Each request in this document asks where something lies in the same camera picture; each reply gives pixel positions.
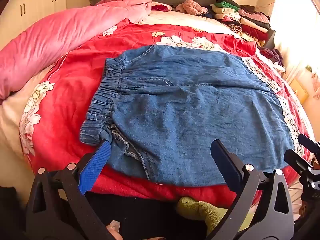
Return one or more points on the cream wardrobe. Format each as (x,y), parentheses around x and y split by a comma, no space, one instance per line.
(30,5)

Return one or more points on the blue denim pants lace trim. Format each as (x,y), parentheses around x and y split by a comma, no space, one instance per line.
(190,110)

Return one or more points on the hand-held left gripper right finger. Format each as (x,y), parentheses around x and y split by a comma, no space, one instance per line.
(226,163)

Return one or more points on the white curtain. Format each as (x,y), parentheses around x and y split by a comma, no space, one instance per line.
(295,25)

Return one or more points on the purple garment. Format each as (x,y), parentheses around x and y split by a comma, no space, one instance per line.
(273,55)

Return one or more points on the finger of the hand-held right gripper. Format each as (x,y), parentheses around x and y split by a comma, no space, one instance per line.
(296,158)
(308,142)

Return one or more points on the printed hanging cloth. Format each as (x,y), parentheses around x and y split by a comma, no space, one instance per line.
(315,78)

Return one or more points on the dark red cloth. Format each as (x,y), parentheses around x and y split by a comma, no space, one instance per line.
(160,7)

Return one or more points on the green plush cloth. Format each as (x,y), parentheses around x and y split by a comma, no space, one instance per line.
(200,210)

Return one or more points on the red floral blanket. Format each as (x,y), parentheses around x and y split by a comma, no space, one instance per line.
(65,97)

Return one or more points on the pink duvet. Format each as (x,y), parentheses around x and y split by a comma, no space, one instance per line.
(50,37)

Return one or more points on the yellow box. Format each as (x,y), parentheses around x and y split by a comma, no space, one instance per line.
(300,91)

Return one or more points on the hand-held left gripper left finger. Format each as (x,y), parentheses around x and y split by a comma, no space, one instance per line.
(95,165)

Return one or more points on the pink fluffy garment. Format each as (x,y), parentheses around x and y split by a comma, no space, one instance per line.
(192,7)

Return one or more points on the stack of folded clothes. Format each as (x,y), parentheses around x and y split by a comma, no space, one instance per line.
(245,17)

